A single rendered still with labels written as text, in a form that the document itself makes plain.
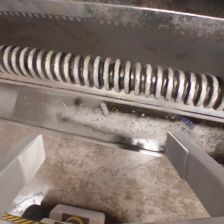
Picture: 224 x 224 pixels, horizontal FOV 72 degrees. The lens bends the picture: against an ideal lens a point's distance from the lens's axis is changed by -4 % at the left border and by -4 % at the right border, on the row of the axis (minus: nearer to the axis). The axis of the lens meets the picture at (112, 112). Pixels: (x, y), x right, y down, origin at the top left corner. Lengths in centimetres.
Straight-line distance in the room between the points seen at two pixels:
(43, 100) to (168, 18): 48
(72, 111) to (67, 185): 57
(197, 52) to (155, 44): 7
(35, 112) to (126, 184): 61
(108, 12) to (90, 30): 8
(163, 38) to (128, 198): 84
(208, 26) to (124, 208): 91
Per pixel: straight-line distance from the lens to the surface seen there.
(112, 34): 27
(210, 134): 56
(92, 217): 89
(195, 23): 20
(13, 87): 66
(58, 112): 55
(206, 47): 27
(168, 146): 16
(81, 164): 95
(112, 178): 94
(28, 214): 98
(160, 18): 19
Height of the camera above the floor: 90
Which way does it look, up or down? 80 degrees down
